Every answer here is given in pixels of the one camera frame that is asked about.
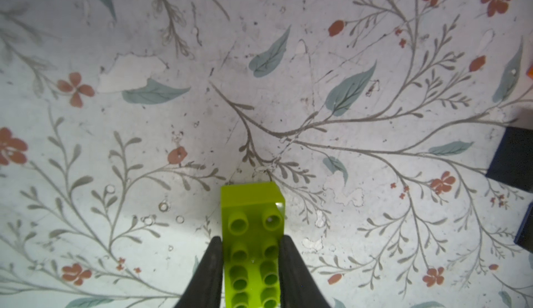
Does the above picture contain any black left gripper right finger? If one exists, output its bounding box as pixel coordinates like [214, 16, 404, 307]
[278, 235, 330, 308]

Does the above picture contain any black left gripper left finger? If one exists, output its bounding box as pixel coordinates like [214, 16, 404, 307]
[174, 237, 223, 308]

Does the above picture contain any long lime green lego brick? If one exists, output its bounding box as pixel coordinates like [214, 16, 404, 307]
[221, 182, 285, 308]

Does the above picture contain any orange lego brick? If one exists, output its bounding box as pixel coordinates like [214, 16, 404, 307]
[527, 65, 533, 79]

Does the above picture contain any black small lego piece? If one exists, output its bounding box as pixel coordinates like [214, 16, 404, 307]
[514, 202, 533, 253]
[485, 127, 532, 193]

